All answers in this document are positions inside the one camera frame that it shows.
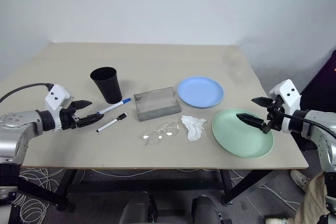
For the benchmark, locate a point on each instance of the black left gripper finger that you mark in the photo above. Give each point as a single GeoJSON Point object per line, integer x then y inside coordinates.
{"type": "Point", "coordinates": [81, 104]}
{"type": "Point", "coordinates": [90, 119]}

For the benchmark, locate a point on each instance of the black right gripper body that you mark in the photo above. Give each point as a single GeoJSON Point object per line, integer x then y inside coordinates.
{"type": "Point", "coordinates": [274, 119]}

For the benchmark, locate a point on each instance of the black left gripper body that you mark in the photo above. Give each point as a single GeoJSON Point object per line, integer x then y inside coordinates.
{"type": "Point", "coordinates": [68, 120]}

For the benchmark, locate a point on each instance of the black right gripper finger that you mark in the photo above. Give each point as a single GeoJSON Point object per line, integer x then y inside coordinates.
{"type": "Point", "coordinates": [250, 119]}
{"type": "Point", "coordinates": [262, 101]}

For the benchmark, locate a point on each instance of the white marker with black cap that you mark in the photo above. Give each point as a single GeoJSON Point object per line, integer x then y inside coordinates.
{"type": "Point", "coordinates": [111, 123]}

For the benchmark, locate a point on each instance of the light green plate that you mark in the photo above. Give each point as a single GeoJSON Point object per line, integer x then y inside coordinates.
{"type": "Point", "coordinates": [236, 137]}

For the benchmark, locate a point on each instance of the white marker with blue cap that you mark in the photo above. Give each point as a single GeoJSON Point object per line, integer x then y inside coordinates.
{"type": "Point", "coordinates": [113, 106]}

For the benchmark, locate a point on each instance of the white tissue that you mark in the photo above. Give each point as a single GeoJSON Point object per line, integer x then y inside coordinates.
{"type": "Point", "coordinates": [193, 127]}

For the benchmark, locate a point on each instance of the grey glasses case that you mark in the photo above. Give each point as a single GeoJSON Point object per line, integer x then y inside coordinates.
{"type": "Point", "coordinates": [155, 103]}

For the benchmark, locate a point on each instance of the clear frame glasses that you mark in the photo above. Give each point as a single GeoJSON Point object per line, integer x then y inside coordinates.
{"type": "Point", "coordinates": [157, 134]}

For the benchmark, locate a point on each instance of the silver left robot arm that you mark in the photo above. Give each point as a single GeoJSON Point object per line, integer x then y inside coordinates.
{"type": "Point", "coordinates": [18, 124]}

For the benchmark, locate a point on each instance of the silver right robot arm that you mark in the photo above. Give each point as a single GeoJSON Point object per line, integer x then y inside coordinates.
{"type": "Point", "coordinates": [315, 121]}

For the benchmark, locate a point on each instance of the black plastic cup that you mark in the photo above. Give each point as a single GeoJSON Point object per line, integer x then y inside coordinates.
{"type": "Point", "coordinates": [109, 87]}

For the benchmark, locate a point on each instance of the light blue plate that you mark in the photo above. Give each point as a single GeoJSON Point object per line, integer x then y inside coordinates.
{"type": "Point", "coordinates": [200, 91]}

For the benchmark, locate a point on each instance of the white shoe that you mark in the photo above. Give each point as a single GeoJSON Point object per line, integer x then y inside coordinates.
{"type": "Point", "coordinates": [299, 179]}
{"type": "Point", "coordinates": [277, 221]}

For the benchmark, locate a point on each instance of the beige trouser leg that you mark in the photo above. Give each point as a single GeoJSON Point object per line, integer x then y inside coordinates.
{"type": "Point", "coordinates": [313, 203]}

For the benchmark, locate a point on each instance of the dark rounded shape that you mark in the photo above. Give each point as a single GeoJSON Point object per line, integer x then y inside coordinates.
{"type": "Point", "coordinates": [206, 211]}
{"type": "Point", "coordinates": [137, 208]}

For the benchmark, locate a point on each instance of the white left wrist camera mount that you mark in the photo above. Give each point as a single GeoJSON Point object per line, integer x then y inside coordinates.
{"type": "Point", "coordinates": [56, 96]}

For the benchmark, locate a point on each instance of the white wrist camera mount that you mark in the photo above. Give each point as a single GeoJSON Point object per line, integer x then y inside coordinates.
{"type": "Point", "coordinates": [56, 96]}
{"type": "Point", "coordinates": [288, 90]}

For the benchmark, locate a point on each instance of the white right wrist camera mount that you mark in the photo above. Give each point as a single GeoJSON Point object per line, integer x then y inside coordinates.
{"type": "Point", "coordinates": [288, 90]}

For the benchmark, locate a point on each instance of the black metal table frame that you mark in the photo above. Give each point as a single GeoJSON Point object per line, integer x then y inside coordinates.
{"type": "Point", "coordinates": [147, 183]}

